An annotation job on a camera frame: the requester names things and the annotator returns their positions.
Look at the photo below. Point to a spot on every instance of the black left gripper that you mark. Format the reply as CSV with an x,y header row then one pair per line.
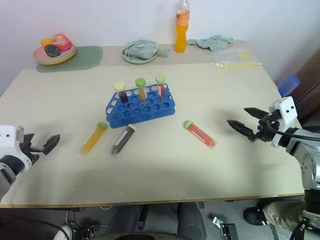
x,y
30,153

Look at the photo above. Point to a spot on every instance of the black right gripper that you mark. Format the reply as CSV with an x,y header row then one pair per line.
x,y
268,127

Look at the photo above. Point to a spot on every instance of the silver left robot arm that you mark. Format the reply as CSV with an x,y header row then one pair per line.
x,y
7,175

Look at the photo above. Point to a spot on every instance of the red liquid tube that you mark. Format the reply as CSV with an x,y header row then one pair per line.
x,y
201,135

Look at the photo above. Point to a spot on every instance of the orange liquid tube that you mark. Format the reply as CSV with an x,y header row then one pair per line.
x,y
93,139

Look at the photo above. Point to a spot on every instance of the dark brown tube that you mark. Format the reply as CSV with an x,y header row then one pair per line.
x,y
123,140

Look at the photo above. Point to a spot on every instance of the green-cap red tube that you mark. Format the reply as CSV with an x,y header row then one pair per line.
x,y
161,88

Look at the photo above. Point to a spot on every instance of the yellow-cap dark tube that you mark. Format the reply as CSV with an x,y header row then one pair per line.
x,y
123,96

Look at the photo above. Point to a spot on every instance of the blue plastic test tube rack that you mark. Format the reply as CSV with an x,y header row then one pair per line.
x,y
140,112

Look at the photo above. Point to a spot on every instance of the green-cap orange tube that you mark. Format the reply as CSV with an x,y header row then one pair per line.
x,y
142,93

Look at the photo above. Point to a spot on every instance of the blue bottle cap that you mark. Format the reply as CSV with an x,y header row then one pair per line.
x,y
288,85

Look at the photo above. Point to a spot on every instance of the clear plastic zip bag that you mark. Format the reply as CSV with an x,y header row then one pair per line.
x,y
232,58

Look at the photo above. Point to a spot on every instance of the brown wooden cabinet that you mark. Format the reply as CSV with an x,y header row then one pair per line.
x,y
307,82

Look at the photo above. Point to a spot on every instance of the yellow plate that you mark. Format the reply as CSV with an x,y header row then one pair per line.
x,y
58,62

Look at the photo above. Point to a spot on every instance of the crumpled green cloth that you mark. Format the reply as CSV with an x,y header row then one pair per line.
x,y
212,43

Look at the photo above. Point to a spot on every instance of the pink plate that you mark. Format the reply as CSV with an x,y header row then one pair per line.
x,y
40,55

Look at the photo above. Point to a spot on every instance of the dark green toy avocado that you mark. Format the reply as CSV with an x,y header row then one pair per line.
x,y
52,50

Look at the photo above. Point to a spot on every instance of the green placemat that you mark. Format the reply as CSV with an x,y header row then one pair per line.
x,y
87,58

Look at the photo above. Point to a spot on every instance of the black and white shoe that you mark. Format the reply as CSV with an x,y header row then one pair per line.
x,y
255,216

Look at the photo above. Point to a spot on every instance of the orange toy fruit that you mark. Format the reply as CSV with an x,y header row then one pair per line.
x,y
46,42

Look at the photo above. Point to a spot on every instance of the beige trouser leg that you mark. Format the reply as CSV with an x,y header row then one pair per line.
x,y
282,215

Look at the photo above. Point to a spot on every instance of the red toy apple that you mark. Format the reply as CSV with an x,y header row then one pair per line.
x,y
62,42

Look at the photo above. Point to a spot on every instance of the orange soda plastic bottle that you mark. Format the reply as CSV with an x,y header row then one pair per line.
x,y
181,35

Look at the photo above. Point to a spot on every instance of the green plate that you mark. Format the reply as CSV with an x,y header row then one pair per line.
x,y
135,60

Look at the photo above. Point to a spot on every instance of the pale green folded pouch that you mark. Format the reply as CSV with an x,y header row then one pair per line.
x,y
140,50

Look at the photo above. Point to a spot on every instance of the dark rounded shape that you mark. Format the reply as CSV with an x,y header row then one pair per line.
x,y
155,221

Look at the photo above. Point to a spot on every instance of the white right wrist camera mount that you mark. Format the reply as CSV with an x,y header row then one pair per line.
x,y
287,110

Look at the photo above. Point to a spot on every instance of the black metal floor bracket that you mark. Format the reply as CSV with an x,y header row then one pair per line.
x,y
226,228

